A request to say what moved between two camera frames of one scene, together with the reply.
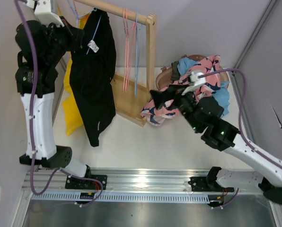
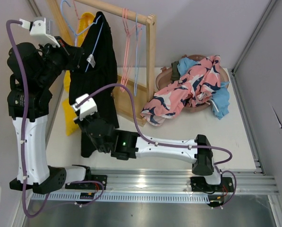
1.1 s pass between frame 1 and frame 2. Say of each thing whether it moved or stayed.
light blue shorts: stayed
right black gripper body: moved
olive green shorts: stayed
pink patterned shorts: stayed
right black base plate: stayed
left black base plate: stayed
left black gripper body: moved
